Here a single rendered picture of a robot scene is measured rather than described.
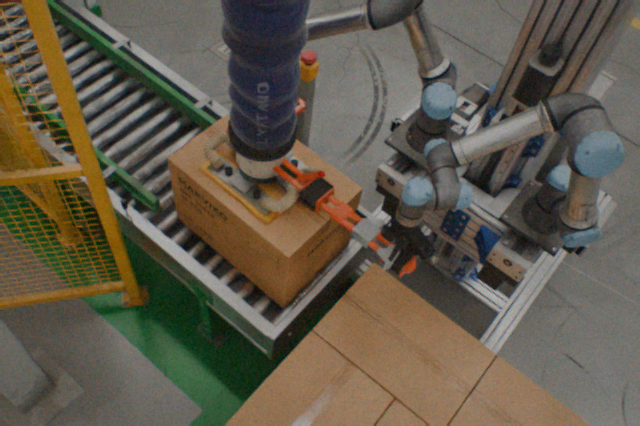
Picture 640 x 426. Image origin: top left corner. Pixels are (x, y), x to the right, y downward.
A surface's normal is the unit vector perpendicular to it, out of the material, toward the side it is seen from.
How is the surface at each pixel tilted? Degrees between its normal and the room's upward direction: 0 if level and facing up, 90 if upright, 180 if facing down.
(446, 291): 0
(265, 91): 79
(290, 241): 0
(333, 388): 0
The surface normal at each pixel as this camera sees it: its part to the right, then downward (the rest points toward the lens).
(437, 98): 0.07, -0.43
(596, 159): 0.10, 0.76
